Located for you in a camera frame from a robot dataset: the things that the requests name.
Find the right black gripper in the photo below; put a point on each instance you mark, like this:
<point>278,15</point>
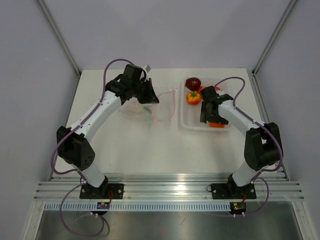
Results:
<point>203,118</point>

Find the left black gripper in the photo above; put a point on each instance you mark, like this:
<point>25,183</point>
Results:
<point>151,97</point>

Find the orange carrot with green top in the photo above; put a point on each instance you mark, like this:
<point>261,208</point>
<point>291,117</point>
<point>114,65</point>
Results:
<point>216,125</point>

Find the white radish with leaves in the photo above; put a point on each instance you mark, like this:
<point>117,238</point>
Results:
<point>139,112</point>

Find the clear zip top bag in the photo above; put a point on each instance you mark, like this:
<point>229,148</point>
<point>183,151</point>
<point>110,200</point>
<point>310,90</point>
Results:
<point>152,112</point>

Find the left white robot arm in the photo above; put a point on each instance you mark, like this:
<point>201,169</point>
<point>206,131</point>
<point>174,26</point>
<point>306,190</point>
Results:
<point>74,142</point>

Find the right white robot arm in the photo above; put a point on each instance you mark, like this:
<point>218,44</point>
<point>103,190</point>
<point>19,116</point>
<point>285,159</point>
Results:
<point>262,145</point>

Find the peach fruit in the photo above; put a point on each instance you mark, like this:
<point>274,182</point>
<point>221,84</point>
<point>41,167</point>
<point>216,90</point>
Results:
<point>201,88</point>

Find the dark red apple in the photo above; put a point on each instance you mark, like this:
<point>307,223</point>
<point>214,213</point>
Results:
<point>193,83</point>

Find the right circuit board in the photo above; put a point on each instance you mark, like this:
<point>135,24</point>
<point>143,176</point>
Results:
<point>239,206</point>

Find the circuit board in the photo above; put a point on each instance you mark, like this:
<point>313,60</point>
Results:
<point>239,206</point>
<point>103,205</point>

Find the left circuit board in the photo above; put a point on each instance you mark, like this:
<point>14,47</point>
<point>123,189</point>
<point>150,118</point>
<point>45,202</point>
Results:
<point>103,205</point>

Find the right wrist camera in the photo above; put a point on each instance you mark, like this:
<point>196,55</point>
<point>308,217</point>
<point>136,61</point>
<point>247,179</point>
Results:
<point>222,97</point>

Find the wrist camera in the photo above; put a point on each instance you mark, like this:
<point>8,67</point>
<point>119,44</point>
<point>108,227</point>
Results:
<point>146,68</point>
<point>222,97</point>

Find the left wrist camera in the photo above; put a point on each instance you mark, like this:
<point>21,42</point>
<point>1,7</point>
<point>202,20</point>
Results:
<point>146,68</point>

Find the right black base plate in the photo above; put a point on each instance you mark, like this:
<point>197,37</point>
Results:
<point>221,191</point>

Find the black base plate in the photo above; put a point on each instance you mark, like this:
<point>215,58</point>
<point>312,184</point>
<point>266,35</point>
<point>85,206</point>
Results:
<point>113,191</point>
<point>221,191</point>

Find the aluminium rail frame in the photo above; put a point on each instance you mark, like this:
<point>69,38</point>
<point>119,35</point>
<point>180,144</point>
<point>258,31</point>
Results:
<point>171,187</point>

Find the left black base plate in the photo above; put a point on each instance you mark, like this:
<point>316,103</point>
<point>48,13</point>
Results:
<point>113,191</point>

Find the white slotted cable duct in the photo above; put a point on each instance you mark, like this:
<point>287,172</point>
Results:
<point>118,206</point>

